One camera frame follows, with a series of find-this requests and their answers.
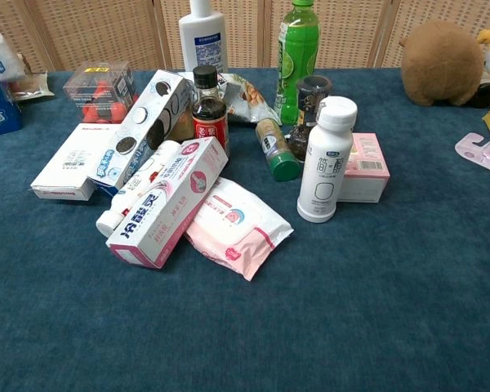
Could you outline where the blue table cloth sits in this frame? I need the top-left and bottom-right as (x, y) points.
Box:
(0, 67), (490, 392)

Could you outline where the oreo cookie box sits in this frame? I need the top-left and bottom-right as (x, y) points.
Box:
(87, 69), (197, 198)

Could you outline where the brown plush toy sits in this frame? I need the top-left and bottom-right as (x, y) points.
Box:
(399, 20), (486, 107)

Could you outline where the nut snack bag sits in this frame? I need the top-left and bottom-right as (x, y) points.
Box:
(217, 72), (283, 126)

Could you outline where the dark soy sauce bottle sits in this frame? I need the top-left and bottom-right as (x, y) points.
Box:
(191, 65), (230, 156)

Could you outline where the black pepper grinder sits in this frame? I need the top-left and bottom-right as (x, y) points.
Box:
(287, 75), (333, 164)

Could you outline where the white yogurt drink bottle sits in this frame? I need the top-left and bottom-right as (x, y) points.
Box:
(296, 96), (359, 224)

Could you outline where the pink blister card pack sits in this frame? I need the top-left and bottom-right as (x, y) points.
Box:
(454, 131), (490, 178)

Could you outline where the green drink bottle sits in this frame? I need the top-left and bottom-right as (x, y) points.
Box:
(274, 0), (322, 126)

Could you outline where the white flat lotion bottle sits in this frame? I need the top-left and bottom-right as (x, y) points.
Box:
(178, 0), (229, 75)

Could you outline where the clear box with red items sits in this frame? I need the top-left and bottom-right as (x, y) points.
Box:
(62, 61), (140, 124)

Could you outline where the pink and white small box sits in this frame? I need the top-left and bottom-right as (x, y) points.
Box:
(335, 132), (391, 204)

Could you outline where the white tube with red print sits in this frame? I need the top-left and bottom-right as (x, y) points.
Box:
(95, 140), (181, 238)

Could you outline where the white flat cardboard box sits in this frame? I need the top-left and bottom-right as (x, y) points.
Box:
(29, 122), (122, 202)

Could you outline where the pink white toothpaste box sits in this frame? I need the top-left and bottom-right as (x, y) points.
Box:
(105, 136), (229, 270)

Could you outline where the wicker folding screen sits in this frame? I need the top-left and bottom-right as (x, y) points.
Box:
(0, 0), (490, 73)

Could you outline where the small clear snack packet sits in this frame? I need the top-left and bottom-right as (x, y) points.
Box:
(8, 53), (56, 102)

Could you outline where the green capped spice jar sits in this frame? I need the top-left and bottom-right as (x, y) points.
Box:
(255, 118), (301, 183)

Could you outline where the pink wet wipes pack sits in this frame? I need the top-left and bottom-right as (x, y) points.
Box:
(184, 176), (294, 283)

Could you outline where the white plastic wrapped pack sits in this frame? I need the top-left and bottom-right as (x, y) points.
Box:
(0, 32), (27, 82)

